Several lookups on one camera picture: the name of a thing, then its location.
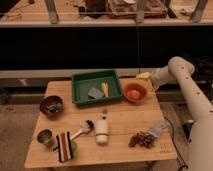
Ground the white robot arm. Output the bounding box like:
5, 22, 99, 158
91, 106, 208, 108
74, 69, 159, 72
136, 56, 213, 171

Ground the green plastic tray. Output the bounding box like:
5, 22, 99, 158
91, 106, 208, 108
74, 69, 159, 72
72, 70, 123, 106

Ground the orange bowl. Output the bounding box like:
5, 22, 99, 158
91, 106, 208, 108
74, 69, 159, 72
124, 83, 147, 103

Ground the clear plastic bag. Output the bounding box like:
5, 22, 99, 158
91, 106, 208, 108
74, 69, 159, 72
148, 123, 167, 138

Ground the white bottle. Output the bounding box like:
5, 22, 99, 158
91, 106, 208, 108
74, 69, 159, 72
95, 114, 109, 145

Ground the bunch of brown grapes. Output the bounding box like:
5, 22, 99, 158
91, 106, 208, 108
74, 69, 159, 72
129, 132, 155, 148

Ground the black pedal box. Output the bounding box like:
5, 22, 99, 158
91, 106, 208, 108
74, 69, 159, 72
183, 122, 193, 138

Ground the white dish brush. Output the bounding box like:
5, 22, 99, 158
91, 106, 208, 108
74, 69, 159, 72
70, 120, 94, 140

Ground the green sponge ball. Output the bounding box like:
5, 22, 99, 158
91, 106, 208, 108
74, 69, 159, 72
71, 140, 78, 158

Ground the dark brown bowl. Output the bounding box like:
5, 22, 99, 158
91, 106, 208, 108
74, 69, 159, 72
39, 96, 63, 117

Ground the wooden table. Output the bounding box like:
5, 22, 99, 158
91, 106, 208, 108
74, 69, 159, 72
34, 81, 177, 167

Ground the striped cloth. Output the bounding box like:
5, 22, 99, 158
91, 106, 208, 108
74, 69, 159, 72
56, 132, 74, 163

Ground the metal cup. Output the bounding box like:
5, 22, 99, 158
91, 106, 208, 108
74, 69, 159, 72
37, 129, 54, 148

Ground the background shelf bench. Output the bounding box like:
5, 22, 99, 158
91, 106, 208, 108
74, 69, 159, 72
0, 0, 213, 28

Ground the black floor cable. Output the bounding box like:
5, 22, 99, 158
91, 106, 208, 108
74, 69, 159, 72
162, 113, 189, 171

